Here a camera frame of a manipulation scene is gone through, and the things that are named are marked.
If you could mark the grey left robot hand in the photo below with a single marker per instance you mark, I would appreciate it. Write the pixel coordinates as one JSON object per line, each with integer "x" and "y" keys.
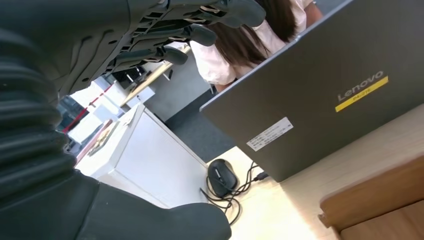
{"x": 82, "y": 33}

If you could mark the person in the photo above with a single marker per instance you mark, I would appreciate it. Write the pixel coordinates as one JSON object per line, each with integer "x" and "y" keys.
{"x": 238, "y": 43}

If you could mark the red barrier ribbon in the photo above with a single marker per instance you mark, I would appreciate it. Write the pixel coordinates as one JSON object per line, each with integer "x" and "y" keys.
{"x": 82, "y": 111}

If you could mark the wooden background desk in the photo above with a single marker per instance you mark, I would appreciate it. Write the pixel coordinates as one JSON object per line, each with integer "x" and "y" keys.
{"x": 152, "y": 74}

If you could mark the phone with picture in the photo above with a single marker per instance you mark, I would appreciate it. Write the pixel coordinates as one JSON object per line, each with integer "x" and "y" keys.
{"x": 103, "y": 139}

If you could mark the white cabinet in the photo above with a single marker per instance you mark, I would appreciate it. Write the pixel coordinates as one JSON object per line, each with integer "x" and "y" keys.
{"x": 149, "y": 165}

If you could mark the black mouse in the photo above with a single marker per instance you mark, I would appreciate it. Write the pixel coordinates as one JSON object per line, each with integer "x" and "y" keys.
{"x": 222, "y": 177}

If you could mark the grey laptop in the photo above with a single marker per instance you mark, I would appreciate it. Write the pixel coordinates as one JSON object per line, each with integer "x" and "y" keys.
{"x": 314, "y": 82}

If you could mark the wooden organiser box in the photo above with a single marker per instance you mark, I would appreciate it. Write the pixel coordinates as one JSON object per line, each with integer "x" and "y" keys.
{"x": 374, "y": 195}

